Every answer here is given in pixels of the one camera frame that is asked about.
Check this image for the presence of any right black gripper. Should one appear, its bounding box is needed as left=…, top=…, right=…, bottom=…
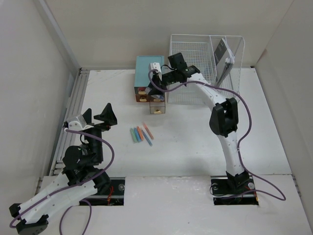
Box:
left=147, top=70, right=177, bottom=96

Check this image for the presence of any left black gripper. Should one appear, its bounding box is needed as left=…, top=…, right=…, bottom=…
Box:
left=83, top=103, right=116, bottom=163

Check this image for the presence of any teal mini drawer chest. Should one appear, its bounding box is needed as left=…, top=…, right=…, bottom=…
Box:
left=133, top=55, right=167, bottom=103

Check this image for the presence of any orange chalk stick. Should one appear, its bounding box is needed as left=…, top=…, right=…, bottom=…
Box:
left=137, top=126, right=144, bottom=141

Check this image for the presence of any green chalk stick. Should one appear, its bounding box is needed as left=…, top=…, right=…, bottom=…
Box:
left=130, top=128, right=137, bottom=143

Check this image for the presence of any light orange marker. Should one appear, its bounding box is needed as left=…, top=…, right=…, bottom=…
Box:
left=143, top=123, right=154, bottom=140

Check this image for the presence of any blue chalk stick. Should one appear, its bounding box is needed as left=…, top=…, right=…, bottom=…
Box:
left=133, top=127, right=142, bottom=142

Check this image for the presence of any grey setup guide booklet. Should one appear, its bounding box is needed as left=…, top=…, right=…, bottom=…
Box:
left=213, top=37, right=235, bottom=90

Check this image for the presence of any clear glue pen blue cap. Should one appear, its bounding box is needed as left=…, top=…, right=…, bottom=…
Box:
left=152, top=94, right=164, bottom=102

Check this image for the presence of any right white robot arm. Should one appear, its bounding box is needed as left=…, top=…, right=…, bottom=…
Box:
left=148, top=53, right=249, bottom=194

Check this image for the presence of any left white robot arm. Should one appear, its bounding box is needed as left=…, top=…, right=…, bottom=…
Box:
left=9, top=103, right=117, bottom=235

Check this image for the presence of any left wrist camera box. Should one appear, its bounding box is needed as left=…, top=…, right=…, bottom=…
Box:
left=63, top=114, right=93, bottom=131

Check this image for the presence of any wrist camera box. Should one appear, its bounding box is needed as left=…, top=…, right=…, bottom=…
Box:
left=149, top=62, right=162, bottom=80
left=63, top=114, right=93, bottom=131

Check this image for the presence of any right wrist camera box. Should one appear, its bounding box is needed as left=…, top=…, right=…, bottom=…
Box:
left=149, top=62, right=162, bottom=80

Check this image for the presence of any aluminium frame rail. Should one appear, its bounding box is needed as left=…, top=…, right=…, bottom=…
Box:
left=48, top=68, right=90, bottom=176

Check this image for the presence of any white wire desk organizer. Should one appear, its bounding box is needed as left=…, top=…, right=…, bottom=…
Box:
left=170, top=34, right=245, bottom=93

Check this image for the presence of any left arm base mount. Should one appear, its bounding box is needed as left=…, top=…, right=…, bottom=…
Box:
left=85, top=178, right=126, bottom=206

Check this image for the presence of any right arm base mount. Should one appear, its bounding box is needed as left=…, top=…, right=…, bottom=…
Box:
left=210, top=176, right=259, bottom=206

